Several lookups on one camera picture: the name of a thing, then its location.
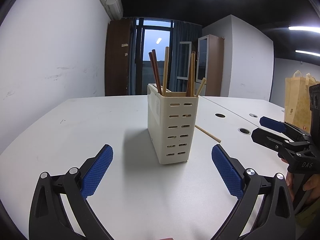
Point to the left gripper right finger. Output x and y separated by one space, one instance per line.
275 218

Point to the cream plastic utensil holder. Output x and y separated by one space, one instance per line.
171 123

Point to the brown paper bag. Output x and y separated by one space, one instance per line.
297 100

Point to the brown glass-door cabinet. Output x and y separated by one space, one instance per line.
210 54

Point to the table cable grommet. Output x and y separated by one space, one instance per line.
253 115
244 131
220 115

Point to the ceiling light tube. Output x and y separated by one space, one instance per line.
305 28
308 53

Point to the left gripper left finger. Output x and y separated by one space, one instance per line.
48 218

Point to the light bamboo chopstick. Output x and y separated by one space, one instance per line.
208 134
203 82

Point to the person's right hand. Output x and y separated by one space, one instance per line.
312 185

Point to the dark wooden cabinet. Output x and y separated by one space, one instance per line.
117 57

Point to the white air conditioner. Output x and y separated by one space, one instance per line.
113 8

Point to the open white window frame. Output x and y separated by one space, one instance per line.
184 53

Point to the dark brown chopstick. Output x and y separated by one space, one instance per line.
151 60
156 71
188 91
192 74

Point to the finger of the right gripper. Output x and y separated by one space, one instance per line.
286 149
289 130

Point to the dark blue curtain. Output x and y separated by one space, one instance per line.
183 35

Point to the glass balcony door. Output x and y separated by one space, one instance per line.
153 41

